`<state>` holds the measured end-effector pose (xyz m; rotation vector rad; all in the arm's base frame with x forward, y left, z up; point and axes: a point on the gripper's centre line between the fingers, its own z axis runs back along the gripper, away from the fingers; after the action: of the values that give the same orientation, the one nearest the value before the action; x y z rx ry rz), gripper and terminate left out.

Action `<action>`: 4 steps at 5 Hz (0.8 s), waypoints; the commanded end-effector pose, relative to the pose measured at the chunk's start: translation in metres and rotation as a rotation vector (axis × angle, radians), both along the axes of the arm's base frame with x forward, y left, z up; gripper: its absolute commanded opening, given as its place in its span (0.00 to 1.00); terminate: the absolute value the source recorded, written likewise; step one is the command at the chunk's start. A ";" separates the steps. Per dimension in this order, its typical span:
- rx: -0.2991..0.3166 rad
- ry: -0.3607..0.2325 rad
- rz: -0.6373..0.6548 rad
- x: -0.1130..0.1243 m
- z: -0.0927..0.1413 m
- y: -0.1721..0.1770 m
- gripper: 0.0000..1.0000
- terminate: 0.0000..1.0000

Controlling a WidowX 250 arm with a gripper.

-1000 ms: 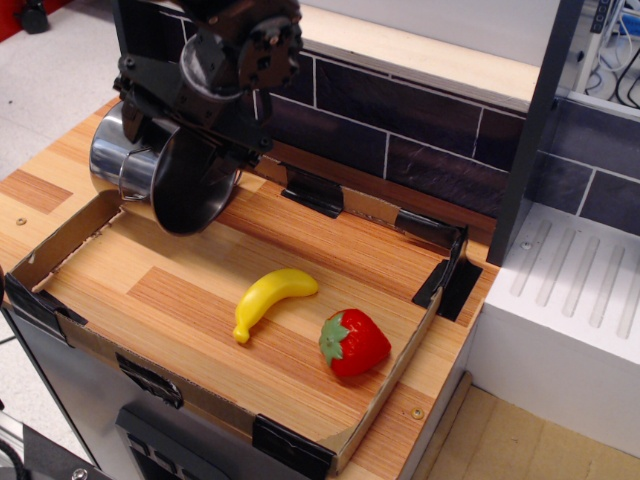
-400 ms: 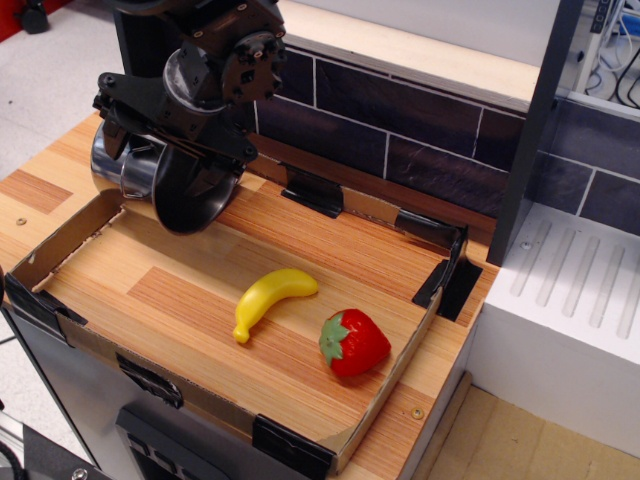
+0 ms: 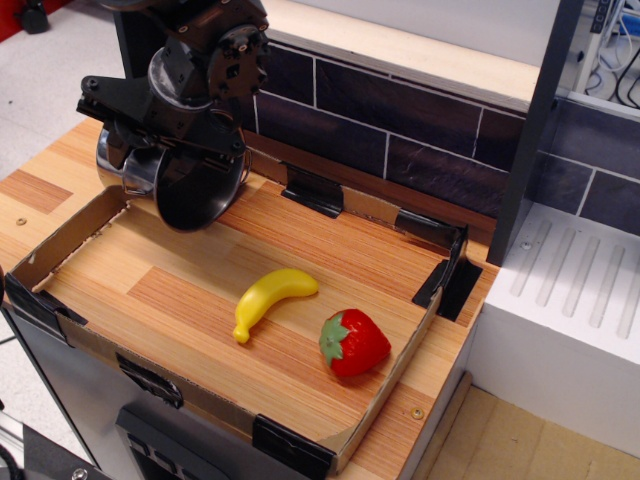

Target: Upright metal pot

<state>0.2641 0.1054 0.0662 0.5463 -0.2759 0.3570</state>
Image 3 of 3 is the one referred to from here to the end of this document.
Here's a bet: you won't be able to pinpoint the white toy sink drainboard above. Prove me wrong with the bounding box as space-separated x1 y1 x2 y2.
467 204 639 455

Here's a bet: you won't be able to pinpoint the shiny metal pot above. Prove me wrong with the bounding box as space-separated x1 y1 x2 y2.
96 129 245 232

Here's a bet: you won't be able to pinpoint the cardboard fence with black tape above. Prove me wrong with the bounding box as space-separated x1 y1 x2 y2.
1 122 496 479

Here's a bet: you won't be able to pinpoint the dark grey vertical post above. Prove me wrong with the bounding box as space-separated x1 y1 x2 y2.
487 0 583 266

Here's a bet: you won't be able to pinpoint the yellow toy banana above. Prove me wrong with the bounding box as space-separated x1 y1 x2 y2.
233 268 319 344

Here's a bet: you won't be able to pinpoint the cables in background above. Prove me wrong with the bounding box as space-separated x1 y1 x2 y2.
582 0 640 109

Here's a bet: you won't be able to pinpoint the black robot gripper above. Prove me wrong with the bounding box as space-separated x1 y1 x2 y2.
77 47 246 189

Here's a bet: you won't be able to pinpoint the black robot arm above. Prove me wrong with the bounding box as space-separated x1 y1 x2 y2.
77 1 269 195

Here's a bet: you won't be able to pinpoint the red toy strawberry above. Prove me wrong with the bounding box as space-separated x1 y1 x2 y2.
319 309 391 377

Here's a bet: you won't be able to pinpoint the brass screw right front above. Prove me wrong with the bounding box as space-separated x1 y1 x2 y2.
410 408 424 420

